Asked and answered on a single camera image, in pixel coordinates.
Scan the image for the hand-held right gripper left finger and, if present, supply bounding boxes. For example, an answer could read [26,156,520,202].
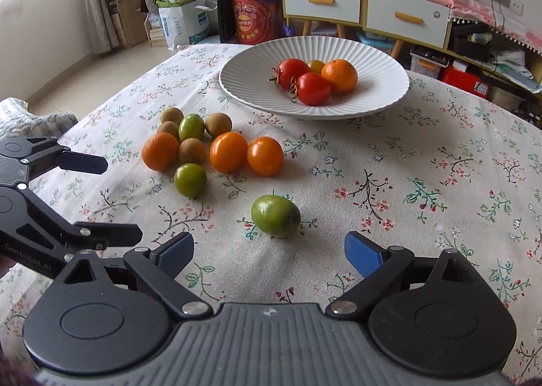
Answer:
[63,232,212,321]

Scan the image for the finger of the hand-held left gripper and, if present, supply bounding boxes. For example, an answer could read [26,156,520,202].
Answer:
[12,185,143,263]
[0,136,108,182]

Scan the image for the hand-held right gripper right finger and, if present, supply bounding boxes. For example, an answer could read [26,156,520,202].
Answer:
[325,231,485,321]

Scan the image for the orange mandarin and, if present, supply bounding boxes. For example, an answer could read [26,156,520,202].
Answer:
[321,59,358,94]
[141,132,180,171]

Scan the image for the brown longan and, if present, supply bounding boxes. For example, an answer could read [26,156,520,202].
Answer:
[178,138,207,165]
[160,107,185,126]
[204,113,233,138]
[157,120,181,139]

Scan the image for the large dark green tomato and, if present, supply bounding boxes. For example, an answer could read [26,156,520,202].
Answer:
[251,195,301,239]

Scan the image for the orange tomato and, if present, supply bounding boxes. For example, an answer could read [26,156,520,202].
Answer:
[209,131,249,174]
[247,136,284,177]

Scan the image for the small green jujube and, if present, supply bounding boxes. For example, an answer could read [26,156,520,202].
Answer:
[174,163,208,197]
[178,114,206,142]

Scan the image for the white ribbed plate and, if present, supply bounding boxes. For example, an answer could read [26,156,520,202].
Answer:
[219,36,411,121]

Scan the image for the grey knitted rug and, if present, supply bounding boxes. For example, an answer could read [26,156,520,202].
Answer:
[0,97,80,142]

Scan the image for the floral tablecloth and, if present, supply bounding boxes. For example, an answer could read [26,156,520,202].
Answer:
[0,43,542,386]

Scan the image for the red tomato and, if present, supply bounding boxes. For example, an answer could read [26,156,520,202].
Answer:
[289,73,332,106]
[269,58,311,91]

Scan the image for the white paper bag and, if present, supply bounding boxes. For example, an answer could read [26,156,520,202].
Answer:
[158,0,211,50]

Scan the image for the red box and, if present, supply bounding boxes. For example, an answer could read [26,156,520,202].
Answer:
[440,66,488,99]

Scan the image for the clear plastic storage box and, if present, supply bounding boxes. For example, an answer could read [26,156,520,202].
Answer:
[410,45,446,76]

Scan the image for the black flat panel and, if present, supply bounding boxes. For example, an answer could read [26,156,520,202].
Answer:
[217,0,235,43]

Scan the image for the red printed bucket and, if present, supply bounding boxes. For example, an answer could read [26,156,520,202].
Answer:
[230,0,284,45]

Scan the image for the wooden cabinet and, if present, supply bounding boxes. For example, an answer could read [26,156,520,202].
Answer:
[278,0,454,60]

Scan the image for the pink cloth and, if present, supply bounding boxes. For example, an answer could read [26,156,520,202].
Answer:
[423,0,542,54]

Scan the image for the white drawer orange handle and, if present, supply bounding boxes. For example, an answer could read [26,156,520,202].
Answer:
[365,0,452,37]
[283,0,362,24]

